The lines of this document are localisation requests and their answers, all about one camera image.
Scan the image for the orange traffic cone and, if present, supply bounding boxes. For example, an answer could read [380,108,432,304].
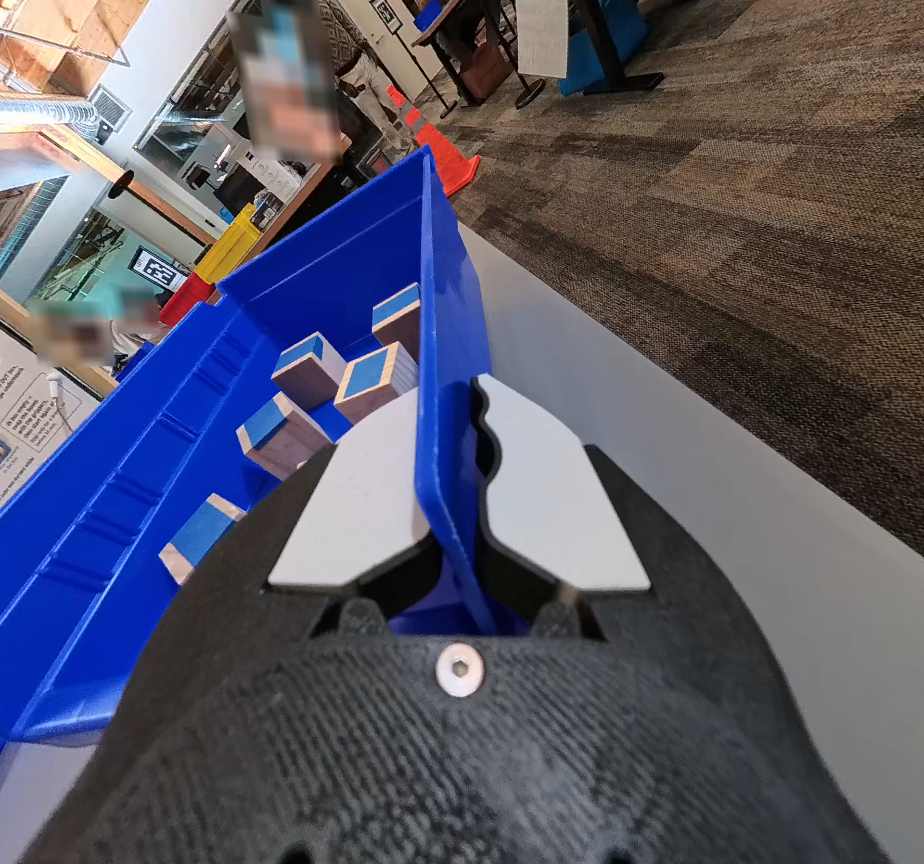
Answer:
[386,84,481,197]

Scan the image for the grey desk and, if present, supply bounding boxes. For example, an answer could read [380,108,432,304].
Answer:
[0,220,924,864]

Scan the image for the blue bag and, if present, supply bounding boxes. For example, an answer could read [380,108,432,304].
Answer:
[558,0,651,97]

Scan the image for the red boxes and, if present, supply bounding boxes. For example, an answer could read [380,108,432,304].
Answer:
[159,271,218,327]

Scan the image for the brown top table black legs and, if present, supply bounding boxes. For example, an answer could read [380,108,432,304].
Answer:
[209,149,362,305]

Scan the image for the wooden cube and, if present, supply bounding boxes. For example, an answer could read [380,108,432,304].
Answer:
[158,493,248,585]
[236,392,334,481]
[372,283,423,367]
[271,332,349,410]
[334,343,421,426]

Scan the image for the large spiral air duct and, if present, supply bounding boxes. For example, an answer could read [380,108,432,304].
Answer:
[0,97,98,130]

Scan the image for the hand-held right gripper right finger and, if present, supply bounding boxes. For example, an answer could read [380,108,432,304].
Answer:
[471,374,653,624]

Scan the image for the white hanging sheet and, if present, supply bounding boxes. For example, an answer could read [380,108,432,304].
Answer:
[513,0,570,80]

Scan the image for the blue plastic bin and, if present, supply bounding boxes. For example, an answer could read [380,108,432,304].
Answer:
[0,145,531,746]

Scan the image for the printed instruction sheet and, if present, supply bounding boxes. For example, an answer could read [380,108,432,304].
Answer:
[0,355,80,511]

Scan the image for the brown box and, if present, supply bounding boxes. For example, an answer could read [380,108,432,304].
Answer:
[458,41,513,103]

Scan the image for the black sign stand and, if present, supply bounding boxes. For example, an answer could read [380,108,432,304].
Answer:
[370,0,459,119]

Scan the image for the table with black leg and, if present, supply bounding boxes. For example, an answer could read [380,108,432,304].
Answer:
[556,0,665,94]

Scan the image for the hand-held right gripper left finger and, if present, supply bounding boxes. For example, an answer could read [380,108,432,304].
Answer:
[267,387,443,618]

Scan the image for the yellow container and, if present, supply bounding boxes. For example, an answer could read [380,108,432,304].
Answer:
[193,203,259,284]

